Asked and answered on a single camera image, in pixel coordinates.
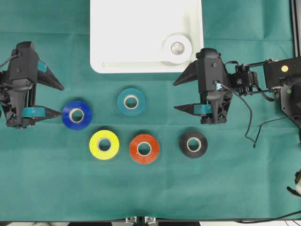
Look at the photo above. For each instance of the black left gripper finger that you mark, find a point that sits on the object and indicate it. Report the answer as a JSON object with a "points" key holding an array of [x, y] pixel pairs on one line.
{"points": [[47, 78], [39, 113]]}

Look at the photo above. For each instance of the blue tape roll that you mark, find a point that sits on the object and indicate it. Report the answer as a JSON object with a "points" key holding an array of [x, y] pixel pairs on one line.
{"points": [[77, 115]]}

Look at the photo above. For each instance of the white tape roll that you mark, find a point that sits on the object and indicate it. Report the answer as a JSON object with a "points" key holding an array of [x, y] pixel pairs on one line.
{"points": [[177, 49]]}

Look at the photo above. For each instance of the yellow tape roll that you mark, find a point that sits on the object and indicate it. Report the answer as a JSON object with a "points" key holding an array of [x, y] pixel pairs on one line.
{"points": [[104, 145]]}

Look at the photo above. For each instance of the black aluminium frame rail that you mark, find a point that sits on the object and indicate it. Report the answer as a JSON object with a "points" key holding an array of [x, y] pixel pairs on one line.
{"points": [[296, 23]]}

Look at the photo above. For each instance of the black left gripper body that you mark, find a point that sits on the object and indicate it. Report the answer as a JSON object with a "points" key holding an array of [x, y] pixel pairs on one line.
{"points": [[14, 96]]}

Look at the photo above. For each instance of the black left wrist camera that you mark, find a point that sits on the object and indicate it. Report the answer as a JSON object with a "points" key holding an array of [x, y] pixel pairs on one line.
{"points": [[25, 65]]}

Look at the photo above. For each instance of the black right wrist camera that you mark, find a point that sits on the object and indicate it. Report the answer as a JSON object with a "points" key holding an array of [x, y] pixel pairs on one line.
{"points": [[210, 68]]}

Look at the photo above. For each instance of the white plastic case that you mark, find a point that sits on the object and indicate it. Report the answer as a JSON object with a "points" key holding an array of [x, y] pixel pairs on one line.
{"points": [[127, 36]]}

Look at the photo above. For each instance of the red tape roll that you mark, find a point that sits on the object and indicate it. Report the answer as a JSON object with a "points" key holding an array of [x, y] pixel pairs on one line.
{"points": [[144, 149]]}

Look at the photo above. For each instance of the black tape roll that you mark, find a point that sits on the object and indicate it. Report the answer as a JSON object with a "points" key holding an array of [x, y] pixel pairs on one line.
{"points": [[193, 144]]}

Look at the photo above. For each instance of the green table cloth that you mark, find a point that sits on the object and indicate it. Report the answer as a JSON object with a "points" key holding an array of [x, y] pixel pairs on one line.
{"points": [[47, 172]]}

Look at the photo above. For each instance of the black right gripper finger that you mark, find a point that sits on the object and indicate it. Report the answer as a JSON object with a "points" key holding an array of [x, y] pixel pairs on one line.
{"points": [[195, 109], [188, 75]]}

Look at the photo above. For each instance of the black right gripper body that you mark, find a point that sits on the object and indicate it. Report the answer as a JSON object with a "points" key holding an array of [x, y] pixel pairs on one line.
{"points": [[218, 99]]}

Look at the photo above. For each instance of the teal tape roll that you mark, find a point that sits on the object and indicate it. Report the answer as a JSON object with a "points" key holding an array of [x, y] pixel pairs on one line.
{"points": [[131, 102]]}

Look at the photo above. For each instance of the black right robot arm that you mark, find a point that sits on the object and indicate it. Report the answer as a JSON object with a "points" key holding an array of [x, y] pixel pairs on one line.
{"points": [[273, 79]]}

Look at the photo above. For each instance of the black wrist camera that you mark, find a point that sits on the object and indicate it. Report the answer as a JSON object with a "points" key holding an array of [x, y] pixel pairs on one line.
{"points": [[210, 68], [25, 65]]}

